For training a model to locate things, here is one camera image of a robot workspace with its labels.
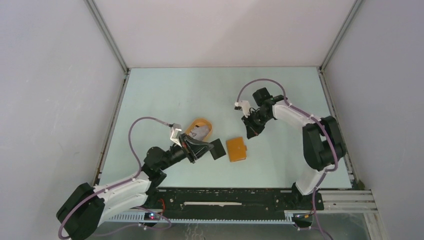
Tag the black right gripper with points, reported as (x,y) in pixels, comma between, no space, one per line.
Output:
(252,130)

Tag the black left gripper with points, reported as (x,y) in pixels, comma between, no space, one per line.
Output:
(189,145)

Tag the orange leather card holder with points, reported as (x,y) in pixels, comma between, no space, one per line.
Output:
(236,148)

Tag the beige oval plastic tray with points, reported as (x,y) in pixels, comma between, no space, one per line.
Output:
(200,121)

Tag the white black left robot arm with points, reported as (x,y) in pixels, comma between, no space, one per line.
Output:
(90,206)

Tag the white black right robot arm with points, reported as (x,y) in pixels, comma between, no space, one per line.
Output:
(322,142)

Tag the silver VIP card upper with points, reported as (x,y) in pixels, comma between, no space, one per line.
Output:
(199,132)

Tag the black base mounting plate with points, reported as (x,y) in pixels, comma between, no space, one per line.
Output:
(231,203)

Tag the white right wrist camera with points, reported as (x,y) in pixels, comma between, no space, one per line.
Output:
(243,106)

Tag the white slotted cable duct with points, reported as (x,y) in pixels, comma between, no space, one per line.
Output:
(145,217)

